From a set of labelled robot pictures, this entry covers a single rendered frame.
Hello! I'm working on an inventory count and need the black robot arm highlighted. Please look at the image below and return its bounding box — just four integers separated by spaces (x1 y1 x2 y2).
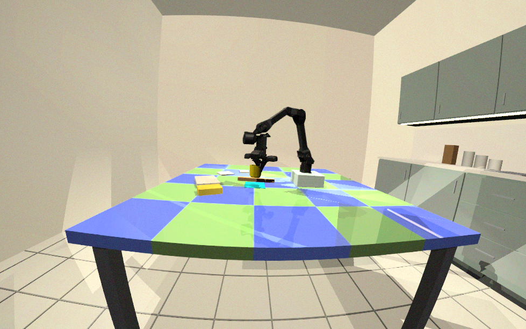
242 107 314 174

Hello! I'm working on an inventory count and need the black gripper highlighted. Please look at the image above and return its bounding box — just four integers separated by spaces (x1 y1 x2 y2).
244 145 278 173

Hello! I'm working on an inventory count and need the beige rectangular block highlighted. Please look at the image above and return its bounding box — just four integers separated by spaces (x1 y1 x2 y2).
195 176 220 185

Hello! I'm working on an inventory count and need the yellow rectangular block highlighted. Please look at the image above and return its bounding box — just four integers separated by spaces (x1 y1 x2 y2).
197 184 222 196

